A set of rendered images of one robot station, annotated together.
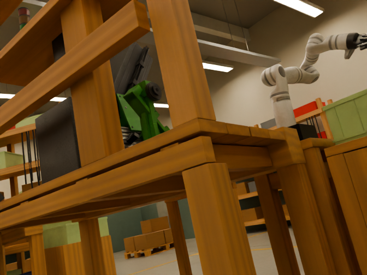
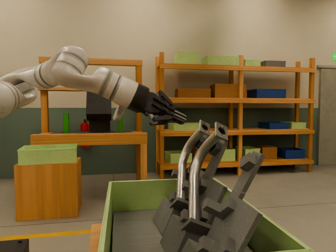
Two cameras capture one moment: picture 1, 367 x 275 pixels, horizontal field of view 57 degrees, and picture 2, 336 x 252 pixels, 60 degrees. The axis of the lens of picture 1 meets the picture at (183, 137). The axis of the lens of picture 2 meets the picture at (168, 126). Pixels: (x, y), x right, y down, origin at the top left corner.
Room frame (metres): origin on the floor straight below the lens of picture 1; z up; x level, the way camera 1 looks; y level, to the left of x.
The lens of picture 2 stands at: (1.01, -0.23, 1.24)
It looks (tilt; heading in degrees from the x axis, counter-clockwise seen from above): 3 degrees down; 300
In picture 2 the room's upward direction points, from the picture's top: straight up
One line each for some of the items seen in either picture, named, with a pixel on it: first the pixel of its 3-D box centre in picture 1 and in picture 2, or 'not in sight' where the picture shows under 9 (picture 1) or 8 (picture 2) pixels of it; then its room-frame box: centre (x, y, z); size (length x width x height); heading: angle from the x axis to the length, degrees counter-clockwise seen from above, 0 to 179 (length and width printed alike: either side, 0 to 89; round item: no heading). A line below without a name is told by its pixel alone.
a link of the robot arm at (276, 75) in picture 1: (276, 82); not in sight; (1.60, -0.51, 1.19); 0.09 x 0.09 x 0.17; 44
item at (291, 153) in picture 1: (160, 185); not in sight; (1.79, 0.17, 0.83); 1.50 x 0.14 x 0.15; 53
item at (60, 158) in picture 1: (73, 144); not in sight; (1.52, 0.51, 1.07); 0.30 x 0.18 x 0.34; 53
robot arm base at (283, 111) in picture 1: (283, 113); not in sight; (1.60, -0.50, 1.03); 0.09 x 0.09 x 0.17; 56
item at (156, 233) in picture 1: (153, 235); not in sight; (8.11, 1.15, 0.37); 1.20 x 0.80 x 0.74; 139
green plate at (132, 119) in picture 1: (128, 115); not in sight; (1.57, 0.24, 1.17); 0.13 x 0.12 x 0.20; 53
